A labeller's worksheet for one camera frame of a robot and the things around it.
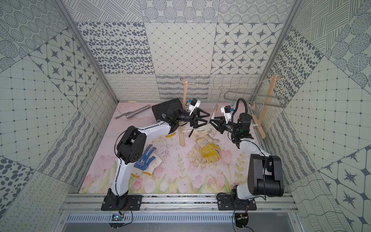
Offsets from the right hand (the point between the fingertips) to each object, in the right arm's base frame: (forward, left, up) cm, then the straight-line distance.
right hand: (210, 121), depth 82 cm
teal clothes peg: (+13, -15, +1) cm, 20 cm away
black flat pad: (+24, +36, -17) cm, 47 cm away
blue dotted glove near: (-18, +37, -19) cm, 45 cm away
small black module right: (-44, -15, -25) cm, 53 cm away
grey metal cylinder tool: (+19, +59, -16) cm, 63 cm away
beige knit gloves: (0, +4, -19) cm, 19 cm away
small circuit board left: (-44, +48, -23) cm, 70 cm away
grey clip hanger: (+15, -11, +5) cm, 19 cm away
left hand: (-6, -1, +5) cm, 8 cm away
